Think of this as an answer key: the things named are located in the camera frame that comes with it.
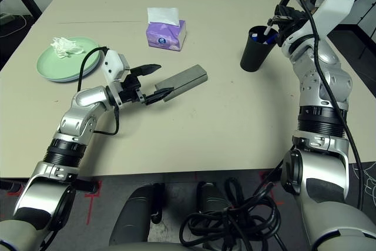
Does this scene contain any black table base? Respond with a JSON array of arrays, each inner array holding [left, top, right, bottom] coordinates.
[[0, 176, 99, 195]]

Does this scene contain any beige robot torso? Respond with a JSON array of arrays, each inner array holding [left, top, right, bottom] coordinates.
[[102, 242, 212, 251]]

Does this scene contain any grey right robot foot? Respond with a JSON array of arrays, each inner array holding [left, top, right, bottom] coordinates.
[[196, 182, 236, 213]]

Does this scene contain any grey left robot foot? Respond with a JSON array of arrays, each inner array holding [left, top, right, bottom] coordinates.
[[110, 183, 164, 246]]

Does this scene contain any light green plate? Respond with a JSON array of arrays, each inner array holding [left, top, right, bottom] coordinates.
[[36, 36, 104, 81]]

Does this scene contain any grey glasses case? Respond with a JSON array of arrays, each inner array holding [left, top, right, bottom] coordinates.
[[155, 64, 209, 103]]

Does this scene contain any black cup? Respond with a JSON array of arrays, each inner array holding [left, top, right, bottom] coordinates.
[[240, 25, 280, 72]]

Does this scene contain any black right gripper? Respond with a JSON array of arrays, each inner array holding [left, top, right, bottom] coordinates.
[[273, 4, 310, 46]]

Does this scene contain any purple tissue pack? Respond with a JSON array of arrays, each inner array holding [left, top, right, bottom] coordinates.
[[146, 6, 187, 52]]

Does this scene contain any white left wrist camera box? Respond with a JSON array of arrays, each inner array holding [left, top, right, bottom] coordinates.
[[102, 49, 130, 108]]

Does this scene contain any grey robot foot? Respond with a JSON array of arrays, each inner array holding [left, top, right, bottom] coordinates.
[[110, 183, 164, 246], [196, 182, 236, 213]]

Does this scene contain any white floor cable loop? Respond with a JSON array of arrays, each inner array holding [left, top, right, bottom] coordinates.
[[0, 15, 27, 39]]

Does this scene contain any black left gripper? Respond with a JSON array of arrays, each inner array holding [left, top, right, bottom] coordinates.
[[119, 63, 174, 105]]

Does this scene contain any white tissue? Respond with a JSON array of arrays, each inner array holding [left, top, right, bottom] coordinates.
[[50, 37, 85, 59]]

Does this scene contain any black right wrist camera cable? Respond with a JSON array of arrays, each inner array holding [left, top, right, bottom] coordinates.
[[298, 0, 364, 208]]

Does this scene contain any black cable bundle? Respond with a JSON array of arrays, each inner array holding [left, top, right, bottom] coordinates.
[[179, 178, 283, 251]]

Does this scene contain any tangled white floor cable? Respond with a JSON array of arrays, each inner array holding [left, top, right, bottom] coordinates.
[[354, 161, 376, 198]]

